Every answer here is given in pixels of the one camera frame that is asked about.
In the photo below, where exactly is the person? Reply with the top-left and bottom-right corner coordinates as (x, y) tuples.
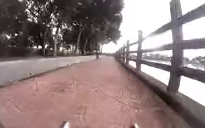
(95, 49), (100, 60)

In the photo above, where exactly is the red brick path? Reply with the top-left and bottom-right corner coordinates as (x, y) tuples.
(0, 55), (192, 128)

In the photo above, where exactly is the row of trees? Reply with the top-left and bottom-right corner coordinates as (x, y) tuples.
(0, 0), (126, 61)

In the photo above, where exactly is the robot's own part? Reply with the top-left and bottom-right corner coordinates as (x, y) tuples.
(61, 120), (71, 128)
(132, 122), (141, 128)

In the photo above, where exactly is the grey kerb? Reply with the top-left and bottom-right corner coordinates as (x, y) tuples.
(114, 58), (205, 128)

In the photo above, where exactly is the pale water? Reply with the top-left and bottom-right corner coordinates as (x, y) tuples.
(128, 54), (205, 113)

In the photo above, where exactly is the far shore with trees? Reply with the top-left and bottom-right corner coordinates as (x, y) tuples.
(144, 52), (205, 72)

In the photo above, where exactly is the wooden rail fence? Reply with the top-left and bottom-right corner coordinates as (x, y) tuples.
(113, 0), (205, 95)

